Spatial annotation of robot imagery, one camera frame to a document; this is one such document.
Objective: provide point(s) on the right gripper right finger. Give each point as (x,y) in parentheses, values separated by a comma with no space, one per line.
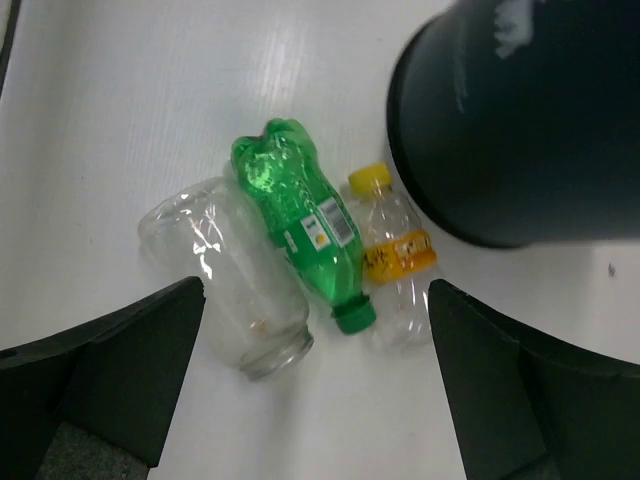
(527,405)

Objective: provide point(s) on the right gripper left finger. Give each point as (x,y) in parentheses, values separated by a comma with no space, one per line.
(96,401)

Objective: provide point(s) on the dark green round bin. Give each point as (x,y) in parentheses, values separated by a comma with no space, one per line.
(517,122)

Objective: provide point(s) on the clear plastic jar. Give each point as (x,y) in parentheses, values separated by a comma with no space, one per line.
(255,314)

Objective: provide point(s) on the small yellow cap bottle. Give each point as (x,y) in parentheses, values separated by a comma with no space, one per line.
(399,263)

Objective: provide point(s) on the green bottle with cap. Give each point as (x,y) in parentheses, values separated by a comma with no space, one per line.
(306,217)

